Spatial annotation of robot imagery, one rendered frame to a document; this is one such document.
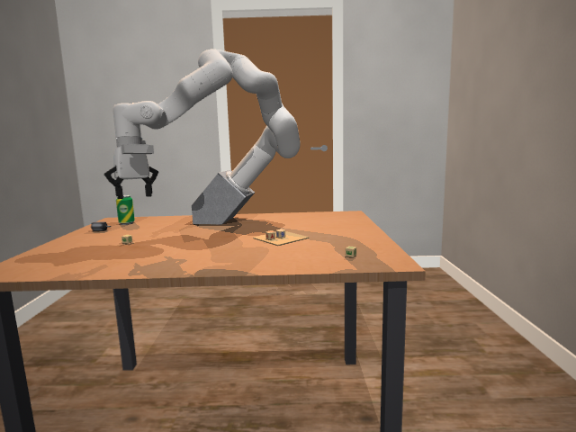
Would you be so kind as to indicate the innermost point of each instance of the tan square mat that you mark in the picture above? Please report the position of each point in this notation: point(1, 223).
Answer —
point(289, 238)

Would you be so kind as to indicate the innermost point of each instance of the green drink can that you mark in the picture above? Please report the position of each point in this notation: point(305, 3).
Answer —
point(125, 210)

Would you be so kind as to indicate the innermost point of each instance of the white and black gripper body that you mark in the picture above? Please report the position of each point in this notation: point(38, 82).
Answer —
point(130, 166)

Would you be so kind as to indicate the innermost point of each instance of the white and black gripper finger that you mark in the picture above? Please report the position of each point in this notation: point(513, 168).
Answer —
point(148, 185)
point(118, 187)

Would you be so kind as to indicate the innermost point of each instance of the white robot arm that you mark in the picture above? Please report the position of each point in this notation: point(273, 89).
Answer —
point(280, 134)

